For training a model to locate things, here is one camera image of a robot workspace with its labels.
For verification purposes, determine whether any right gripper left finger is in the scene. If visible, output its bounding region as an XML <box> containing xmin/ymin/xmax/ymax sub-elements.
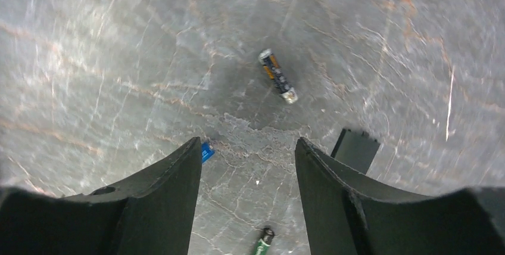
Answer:
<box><xmin>1</xmin><ymin>137</ymin><xmax>202</xmax><ymax>254</ymax></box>

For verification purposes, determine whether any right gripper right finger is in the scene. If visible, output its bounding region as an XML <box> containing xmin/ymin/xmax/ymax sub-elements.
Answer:
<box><xmin>295</xmin><ymin>138</ymin><xmax>504</xmax><ymax>254</ymax></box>

